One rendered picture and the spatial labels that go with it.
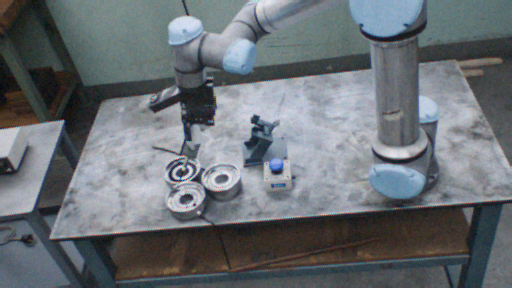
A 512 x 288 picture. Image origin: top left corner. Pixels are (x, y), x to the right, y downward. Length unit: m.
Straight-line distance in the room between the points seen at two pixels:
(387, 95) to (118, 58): 2.34
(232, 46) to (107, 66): 2.16
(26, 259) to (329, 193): 1.39
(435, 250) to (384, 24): 0.83
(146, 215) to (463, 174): 0.83
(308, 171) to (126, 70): 1.99
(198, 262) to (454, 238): 0.74
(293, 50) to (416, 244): 1.74
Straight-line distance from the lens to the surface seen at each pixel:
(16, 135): 1.96
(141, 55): 3.12
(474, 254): 1.57
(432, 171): 1.35
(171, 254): 1.62
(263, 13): 1.16
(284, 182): 1.33
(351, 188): 1.35
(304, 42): 3.00
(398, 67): 0.97
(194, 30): 1.13
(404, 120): 1.04
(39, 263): 2.27
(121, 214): 1.43
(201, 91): 1.22
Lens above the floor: 1.80
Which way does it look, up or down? 41 degrees down
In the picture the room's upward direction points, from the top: 11 degrees counter-clockwise
